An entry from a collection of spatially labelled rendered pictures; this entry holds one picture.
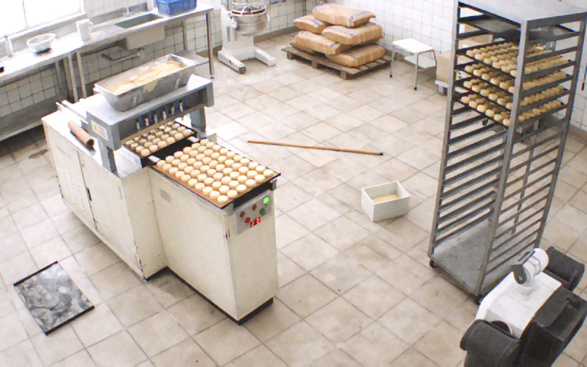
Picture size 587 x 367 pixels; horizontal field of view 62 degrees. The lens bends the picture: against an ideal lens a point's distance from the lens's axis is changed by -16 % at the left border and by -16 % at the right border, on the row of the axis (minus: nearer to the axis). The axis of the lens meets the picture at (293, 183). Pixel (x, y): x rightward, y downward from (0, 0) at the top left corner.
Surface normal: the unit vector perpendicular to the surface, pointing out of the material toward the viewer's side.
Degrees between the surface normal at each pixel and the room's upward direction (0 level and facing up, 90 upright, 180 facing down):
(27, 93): 90
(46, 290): 0
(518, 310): 0
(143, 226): 90
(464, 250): 0
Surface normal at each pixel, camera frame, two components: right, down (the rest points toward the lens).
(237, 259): 0.72, 0.36
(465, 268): -0.02, -0.84
